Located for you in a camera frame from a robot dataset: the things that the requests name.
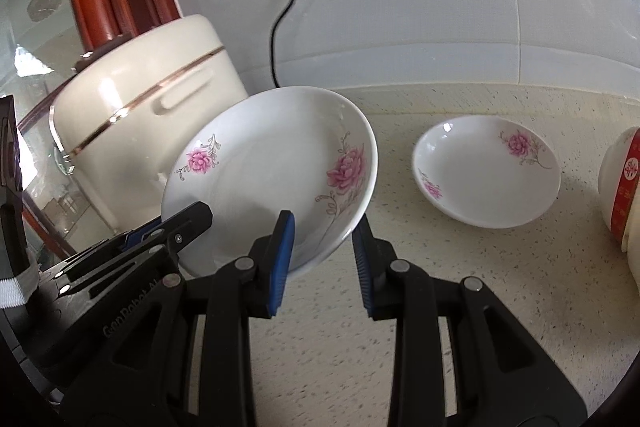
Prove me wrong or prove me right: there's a white jar with red label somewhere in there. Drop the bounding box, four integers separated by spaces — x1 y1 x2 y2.
597 127 640 280

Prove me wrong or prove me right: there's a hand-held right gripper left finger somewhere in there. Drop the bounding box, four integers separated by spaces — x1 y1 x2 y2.
60 209 297 427

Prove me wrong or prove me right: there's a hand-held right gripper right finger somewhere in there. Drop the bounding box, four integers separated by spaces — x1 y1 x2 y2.
351 213 587 427

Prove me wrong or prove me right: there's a small floral white plate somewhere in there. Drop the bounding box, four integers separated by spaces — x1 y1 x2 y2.
411 115 562 229

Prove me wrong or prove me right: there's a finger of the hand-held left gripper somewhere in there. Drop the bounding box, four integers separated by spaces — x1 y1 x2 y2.
70 219 168 270
39 201 214 389

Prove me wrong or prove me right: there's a large floral white plate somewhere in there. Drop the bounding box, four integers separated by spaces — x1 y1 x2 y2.
161 86 378 280

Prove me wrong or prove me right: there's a cream rice cooker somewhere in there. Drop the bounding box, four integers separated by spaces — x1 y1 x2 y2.
50 13 251 230

